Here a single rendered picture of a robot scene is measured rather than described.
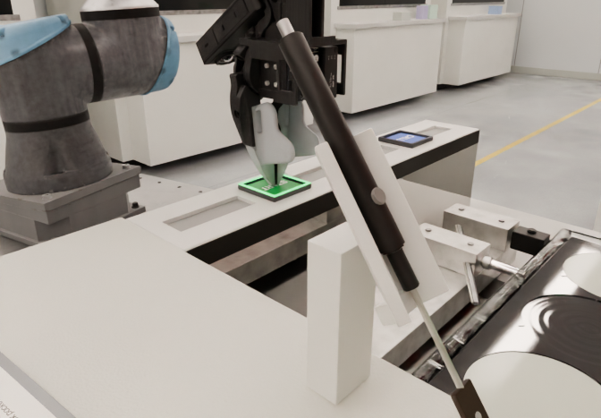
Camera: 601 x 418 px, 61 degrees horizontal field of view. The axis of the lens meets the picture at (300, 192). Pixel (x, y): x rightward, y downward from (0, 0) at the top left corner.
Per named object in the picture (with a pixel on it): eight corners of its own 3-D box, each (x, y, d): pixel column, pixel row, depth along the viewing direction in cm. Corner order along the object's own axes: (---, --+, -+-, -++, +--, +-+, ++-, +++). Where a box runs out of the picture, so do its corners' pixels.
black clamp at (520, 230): (547, 251, 58) (551, 230, 57) (540, 258, 56) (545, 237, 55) (516, 242, 60) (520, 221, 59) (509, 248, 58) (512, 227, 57)
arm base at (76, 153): (-18, 192, 74) (-39, 125, 70) (57, 161, 87) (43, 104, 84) (66, 197, 69) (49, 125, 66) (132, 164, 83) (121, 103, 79)
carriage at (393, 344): (515, 261, 62) (519, 240, 61) (319, 440, 37) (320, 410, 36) (454, 241, 67) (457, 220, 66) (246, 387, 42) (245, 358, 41)
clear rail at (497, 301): (571, 239, 59) (574, 228, 59) (391, 429, 33) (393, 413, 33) (559, 235, 60) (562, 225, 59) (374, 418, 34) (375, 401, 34)
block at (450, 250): (487, 267, 55) (491, 242, 54) (473, 278, 53) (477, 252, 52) (422, 243, 60) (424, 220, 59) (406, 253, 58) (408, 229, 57)
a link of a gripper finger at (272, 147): (284, 204, 49) (284, 109, 46) (244, 189, 53) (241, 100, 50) (307, 195, 51) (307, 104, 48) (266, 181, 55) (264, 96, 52)
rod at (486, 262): (526, 278, 51) (529, 267, 51) (520, 284, 50) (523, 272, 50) (482, 263, 54) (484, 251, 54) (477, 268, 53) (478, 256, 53)
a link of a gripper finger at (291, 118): (307, 195, 51) (307, 104, 48) (266, 181, 55) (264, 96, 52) (326, 187, 54) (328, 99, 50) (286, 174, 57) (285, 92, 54)
